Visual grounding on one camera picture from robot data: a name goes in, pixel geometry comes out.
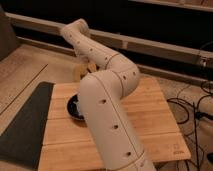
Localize blue cloth in bowl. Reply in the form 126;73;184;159
75;102;82;116

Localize dark grey floor mat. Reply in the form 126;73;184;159
0;82;54;169

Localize black round bowl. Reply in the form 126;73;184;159
67;95;84;121

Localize yellow round floor cushion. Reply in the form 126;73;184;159
73;62;97;82

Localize black floor cables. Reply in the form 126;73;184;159
166;49;213;171

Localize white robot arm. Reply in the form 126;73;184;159
60;19;156;171

